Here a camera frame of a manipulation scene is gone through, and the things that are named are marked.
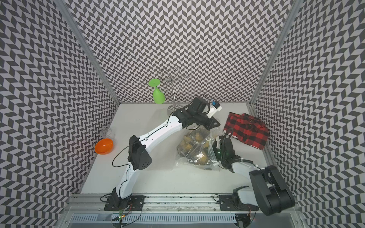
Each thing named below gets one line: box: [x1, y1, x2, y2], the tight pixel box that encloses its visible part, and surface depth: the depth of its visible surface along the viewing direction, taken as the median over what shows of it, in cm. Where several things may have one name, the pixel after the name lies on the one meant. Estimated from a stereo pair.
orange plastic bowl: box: [94, 138, 115, 155], surface depth 92 cm
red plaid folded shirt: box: [223, 112, 269, 150], surface depth 99 cm
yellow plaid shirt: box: [176, 129, 212, 166], surface depth 82 cm
